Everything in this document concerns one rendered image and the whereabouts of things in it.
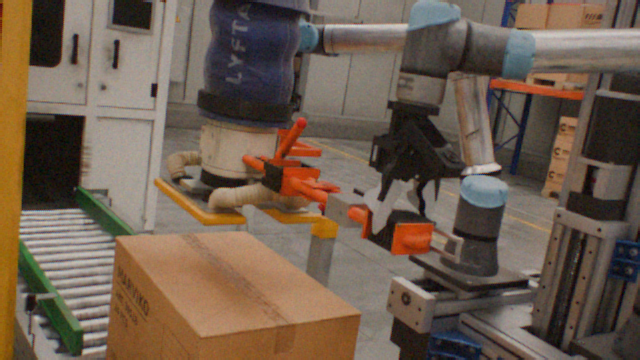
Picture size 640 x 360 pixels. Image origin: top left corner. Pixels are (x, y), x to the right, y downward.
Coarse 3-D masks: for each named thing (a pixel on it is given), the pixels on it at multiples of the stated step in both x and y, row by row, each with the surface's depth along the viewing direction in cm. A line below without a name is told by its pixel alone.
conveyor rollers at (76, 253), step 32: (32, 224) 281; (64, 224) 290; (96, 224) 292; (64, 256) 248; (96, 256) 256; (64, 288) 223; (96, 288) 222; (96, 320) 198; (64, 352) 182; (96, 352) 179
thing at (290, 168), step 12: (264, 168) 123; (276, 168) 119; (288, 168) 118; (300, 168) 120; (312, 168) 122; (264, 180) 123; (276, 180) 120; (288, 180) 119; (288, 192) 119; (300, 192) 121
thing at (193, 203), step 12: (156, 180) 150; (168, 180) 149; (168, 192) 142; (180, 192) 140; (204, 192) 134; (180, 204) 136; (192, 204) 132; (204, 204) 132; (192, 216) 130; (204, 216) 125; (216, 216) 126; (228, 216) 128; (240, 216) 129
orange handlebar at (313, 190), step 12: (300, 144) 168; (264, 156) 137; (300, 156) 158; (312, 156) 160; (300, 180) 116; (312, 180) 116; (312, 192) 111; (324, 192) 109; (336, 192) 112; (324, 204) 108; (360, 216) 99; (408, 240) 90; (420, 240) 90
